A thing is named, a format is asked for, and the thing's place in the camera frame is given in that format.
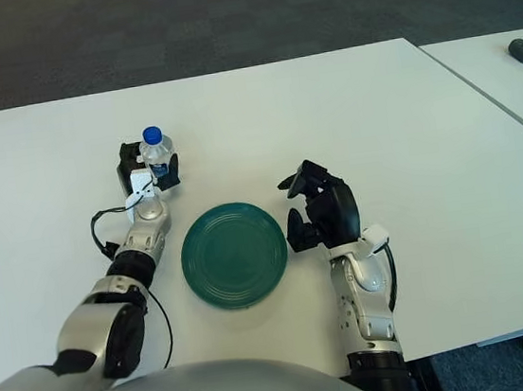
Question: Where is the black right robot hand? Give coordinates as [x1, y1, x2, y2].
[274, 154, 365, 255]

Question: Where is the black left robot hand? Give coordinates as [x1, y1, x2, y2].
[113, 135, 183, 198]

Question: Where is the clear bottle with blue cap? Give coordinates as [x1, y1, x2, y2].
[136, 124, 179, 181]

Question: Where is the green round plate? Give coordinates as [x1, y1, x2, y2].
[174, 196, 296, 318]

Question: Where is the white left wrist connector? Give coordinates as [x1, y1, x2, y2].
[122, 167, 159, 212]

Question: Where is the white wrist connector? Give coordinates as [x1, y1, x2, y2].
[122, 167, 159, 212]
[358, 222, 392, 257]

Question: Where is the white right wrist connector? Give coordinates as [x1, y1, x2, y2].
[358, 222, 392, 257]

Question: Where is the black table leg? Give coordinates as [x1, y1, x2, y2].
[407, 357, 444, 391]

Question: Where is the white neighbouring table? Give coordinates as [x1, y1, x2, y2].
[416, 28, 523, 164]

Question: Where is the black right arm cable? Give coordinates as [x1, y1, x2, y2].
[375, 239, 402, 315]

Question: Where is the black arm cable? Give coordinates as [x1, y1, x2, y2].
[375, 239, 402, 315]
[87, 201, 176, 377]

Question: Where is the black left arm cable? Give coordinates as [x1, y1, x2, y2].
[87, 201, 176, 377]

